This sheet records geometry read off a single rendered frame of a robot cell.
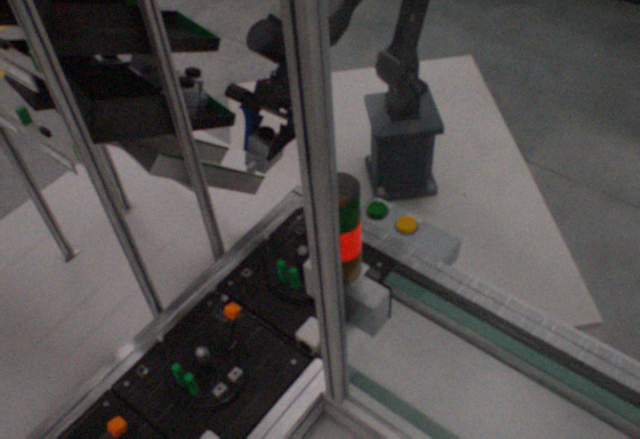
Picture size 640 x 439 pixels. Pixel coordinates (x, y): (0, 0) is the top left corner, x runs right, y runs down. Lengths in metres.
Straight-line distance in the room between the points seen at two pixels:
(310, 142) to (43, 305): 0.94
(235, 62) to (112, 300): 2.27
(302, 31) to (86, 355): 0.93
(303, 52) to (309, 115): 0.07
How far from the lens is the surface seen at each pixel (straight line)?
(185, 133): 1.07
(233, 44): 3.63
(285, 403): 1.08
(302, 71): 0.57
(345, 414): 1.09
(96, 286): 1.43
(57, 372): 1.34
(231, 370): 1.08
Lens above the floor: 1.93
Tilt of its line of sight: 47 degrees down
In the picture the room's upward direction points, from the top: 6 degrees counter-clockwise
